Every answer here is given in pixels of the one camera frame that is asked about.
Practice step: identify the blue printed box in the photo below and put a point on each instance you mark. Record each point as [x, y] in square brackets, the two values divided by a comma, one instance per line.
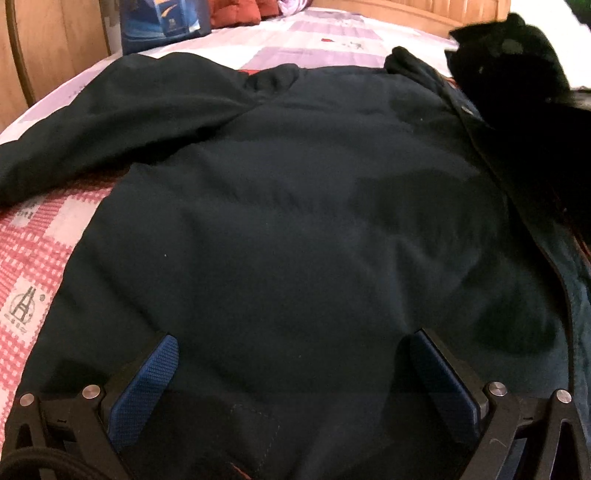
[161, 23]

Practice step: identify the dark navy jacket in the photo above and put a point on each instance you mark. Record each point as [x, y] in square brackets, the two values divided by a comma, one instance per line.
[295, 207]

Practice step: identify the wooden headboard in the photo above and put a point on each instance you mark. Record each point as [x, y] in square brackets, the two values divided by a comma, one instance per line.
[60, 41]

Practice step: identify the purple floral pillow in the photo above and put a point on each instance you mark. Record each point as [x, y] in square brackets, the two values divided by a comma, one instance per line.
[293, 7]

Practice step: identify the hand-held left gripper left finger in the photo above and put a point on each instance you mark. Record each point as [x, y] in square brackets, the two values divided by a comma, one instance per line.
[147, 383]

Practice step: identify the purple pink patchwork bedsheet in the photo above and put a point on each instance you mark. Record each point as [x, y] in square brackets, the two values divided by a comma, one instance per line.
[323, 41]

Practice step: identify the orange quilt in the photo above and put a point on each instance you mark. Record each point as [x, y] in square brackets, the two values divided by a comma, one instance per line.
[240, 13]

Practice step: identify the wooden furniture panel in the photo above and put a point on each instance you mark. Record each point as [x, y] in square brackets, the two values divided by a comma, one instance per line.
[415, 11]

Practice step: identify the red checked blanket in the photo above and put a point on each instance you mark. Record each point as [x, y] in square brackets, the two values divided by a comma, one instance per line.
[37, 258]

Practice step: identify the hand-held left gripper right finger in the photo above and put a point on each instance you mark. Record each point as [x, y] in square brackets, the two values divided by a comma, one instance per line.
[443, 383]

